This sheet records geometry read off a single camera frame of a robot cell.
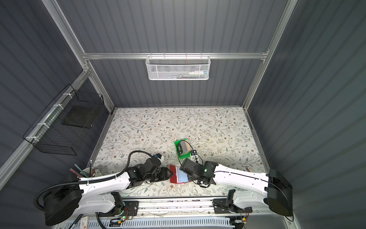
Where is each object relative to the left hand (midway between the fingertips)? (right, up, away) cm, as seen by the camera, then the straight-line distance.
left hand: (172, 175), depth 81 cm
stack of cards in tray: (+8, +14, +8) cm, 18 cm away
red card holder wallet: (+4, -2, +2) cm, 5 cm away
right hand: (+12, +2, -2) cm, 12 cm away
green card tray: (+3, +13, +13) cm, 19 cm away
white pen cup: (-45, +3, -4) cm, 46 cm away
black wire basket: (-56, +28, -8) cm, 63 cm away
